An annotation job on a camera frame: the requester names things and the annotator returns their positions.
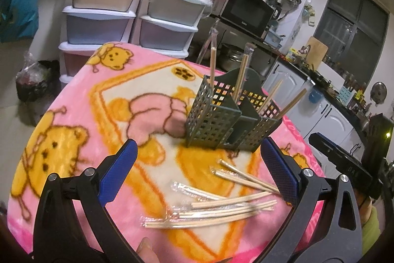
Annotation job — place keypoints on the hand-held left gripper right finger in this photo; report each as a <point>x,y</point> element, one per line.
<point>278,172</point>

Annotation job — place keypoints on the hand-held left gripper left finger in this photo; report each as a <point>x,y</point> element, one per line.
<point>118,172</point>

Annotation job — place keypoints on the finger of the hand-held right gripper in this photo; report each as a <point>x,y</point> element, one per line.
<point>326,149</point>

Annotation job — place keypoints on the pile of chopsticks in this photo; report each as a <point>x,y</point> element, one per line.
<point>234,199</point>

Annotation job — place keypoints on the chopstick pair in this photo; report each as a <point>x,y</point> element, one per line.
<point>212,65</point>
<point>271,96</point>
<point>241,75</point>
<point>292,102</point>

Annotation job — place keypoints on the green plastic utensil holder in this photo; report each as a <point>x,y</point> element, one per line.
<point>209,121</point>

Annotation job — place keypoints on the person's right forearm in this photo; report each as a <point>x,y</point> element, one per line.
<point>371,224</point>

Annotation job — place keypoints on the person's left hand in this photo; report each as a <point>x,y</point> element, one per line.
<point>147,250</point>

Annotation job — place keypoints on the white kitchen cabinets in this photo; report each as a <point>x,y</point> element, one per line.
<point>335,121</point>

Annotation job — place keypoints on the steel pot lid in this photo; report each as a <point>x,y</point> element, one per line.
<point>379,93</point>

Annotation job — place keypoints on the pink printed blanket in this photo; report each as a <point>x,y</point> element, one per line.
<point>92,127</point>

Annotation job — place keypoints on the blue knife block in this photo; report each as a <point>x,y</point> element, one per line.
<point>346,94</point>

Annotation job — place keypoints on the wooden cutting board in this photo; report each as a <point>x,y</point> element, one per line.
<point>315,49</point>

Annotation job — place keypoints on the dark window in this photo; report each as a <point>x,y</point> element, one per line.
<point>347,35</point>

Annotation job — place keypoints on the steel kitchen shelf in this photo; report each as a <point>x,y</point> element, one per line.
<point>258,59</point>

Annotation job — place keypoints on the black trash bag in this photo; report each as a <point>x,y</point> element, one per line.
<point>37,81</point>

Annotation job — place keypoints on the blue dish rack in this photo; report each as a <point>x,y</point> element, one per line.
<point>274,38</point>

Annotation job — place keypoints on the steel pot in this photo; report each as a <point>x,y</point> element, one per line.
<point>234,55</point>

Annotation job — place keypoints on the plastic storage drawer unit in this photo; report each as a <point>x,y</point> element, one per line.
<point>98,19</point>
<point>172,19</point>

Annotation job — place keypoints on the black microwave oven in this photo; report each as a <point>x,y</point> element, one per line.
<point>243,8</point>

